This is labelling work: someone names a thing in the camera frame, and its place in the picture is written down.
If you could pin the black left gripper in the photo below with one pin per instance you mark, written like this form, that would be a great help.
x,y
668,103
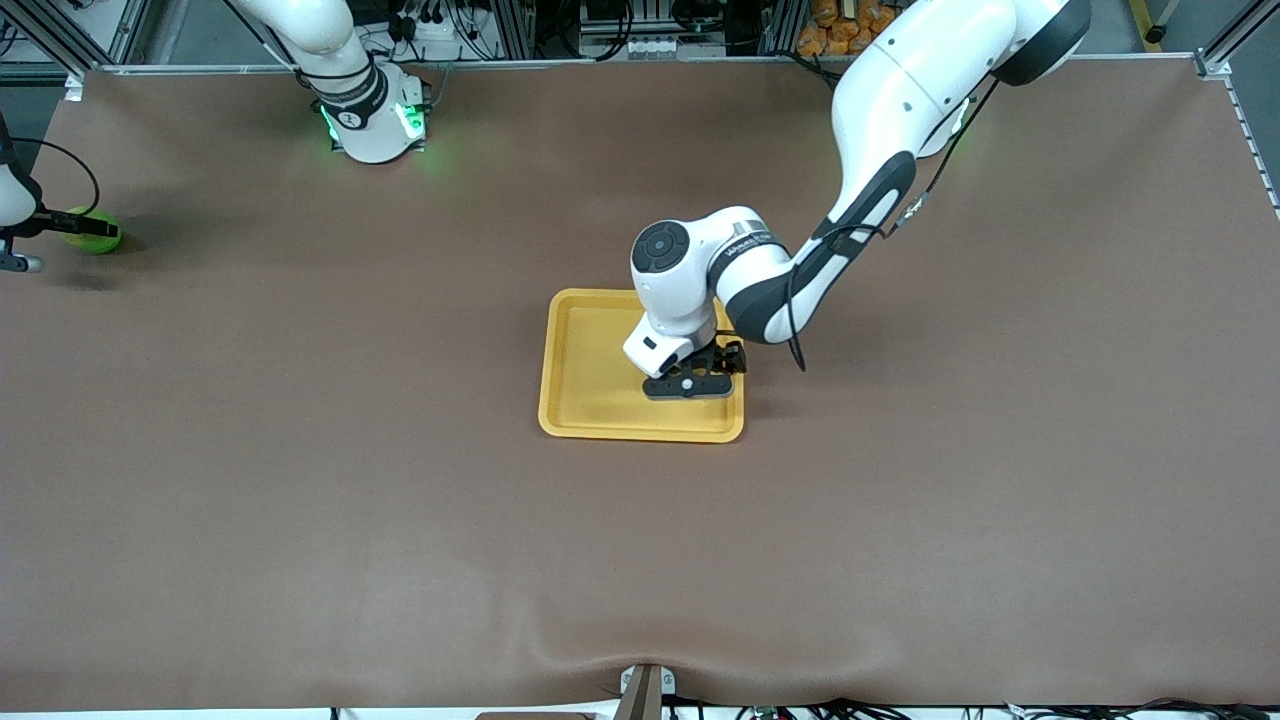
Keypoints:
x,y
727,356

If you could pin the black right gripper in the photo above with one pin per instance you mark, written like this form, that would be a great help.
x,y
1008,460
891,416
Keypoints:
x,y
62,226

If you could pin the green apple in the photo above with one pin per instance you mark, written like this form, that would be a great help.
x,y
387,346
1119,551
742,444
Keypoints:
x,y
100,246

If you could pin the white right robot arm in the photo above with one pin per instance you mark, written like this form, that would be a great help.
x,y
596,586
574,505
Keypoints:
x,y
365,110

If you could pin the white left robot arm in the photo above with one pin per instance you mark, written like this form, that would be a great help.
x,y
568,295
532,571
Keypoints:
x,y
880,110

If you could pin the yellow plastic tray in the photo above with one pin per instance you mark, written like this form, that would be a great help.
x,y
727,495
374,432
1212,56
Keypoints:
x,y
590,385

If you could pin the brown table cloth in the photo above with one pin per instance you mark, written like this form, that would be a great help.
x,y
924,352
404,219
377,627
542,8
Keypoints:
x,y
640,560

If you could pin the white power strip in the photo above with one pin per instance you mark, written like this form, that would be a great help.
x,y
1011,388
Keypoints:
x,y
660,46

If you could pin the bag of orange snacks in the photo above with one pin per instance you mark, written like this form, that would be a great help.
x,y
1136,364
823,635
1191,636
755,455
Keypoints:
x,y
830,28

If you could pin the aluminium frame strut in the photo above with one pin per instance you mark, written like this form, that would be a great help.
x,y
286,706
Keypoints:
x,y
1235,40
70,35

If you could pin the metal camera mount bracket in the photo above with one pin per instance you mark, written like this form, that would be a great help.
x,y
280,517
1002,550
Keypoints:
x,y
645,692

